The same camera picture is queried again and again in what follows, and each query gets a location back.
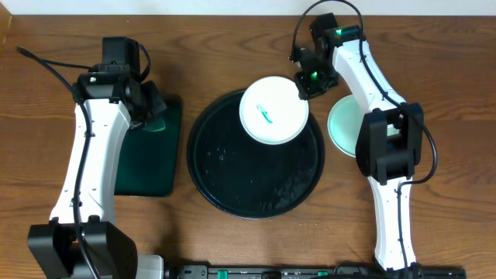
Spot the round black tray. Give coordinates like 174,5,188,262
187,91,325,219

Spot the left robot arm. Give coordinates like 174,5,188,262
28,73,168,278

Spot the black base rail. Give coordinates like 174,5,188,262
164,262,467,279

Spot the mint green plate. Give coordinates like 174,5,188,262
327,93,398,157

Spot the green sponge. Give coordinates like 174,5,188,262
144,118,166,133

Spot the white plate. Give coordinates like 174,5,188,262
239,76,309,145

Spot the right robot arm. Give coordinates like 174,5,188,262
290,24,425,275

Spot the rectangular dark green tray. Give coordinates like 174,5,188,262
115,99,181,197

